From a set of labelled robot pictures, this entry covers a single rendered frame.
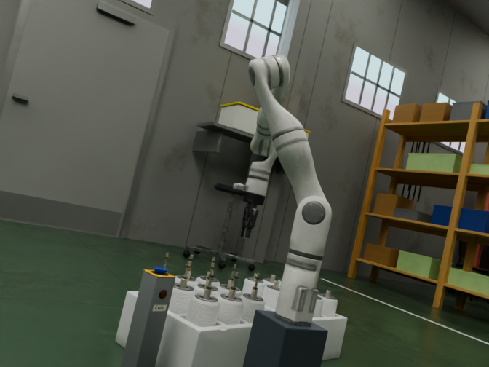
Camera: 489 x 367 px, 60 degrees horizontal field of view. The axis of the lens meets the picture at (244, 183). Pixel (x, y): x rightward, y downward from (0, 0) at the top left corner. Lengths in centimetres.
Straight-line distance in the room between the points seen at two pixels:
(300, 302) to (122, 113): 339
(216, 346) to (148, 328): 23
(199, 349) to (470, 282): 383
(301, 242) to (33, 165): 327
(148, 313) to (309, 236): 51
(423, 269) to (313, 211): 403
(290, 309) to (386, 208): 442
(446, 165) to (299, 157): 410
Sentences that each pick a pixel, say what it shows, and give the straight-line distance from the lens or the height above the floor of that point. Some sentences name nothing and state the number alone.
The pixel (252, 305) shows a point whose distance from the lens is 154.
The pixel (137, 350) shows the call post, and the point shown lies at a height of 10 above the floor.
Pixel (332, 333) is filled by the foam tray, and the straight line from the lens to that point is 197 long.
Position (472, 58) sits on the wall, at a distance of 816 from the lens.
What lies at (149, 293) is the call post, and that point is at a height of 26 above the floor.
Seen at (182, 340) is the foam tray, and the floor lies 13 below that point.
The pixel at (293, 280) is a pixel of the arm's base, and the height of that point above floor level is 41.
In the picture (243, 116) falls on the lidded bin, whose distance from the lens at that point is 410.
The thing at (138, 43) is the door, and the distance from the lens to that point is 441.
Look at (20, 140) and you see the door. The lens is 410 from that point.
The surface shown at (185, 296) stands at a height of 23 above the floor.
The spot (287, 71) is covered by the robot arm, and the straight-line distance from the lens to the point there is 123.
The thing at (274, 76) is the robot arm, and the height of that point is 93.
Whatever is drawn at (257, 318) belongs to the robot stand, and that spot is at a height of 28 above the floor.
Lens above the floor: 56
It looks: 3 degrees up
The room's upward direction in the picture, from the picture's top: 13 degrees clockwise
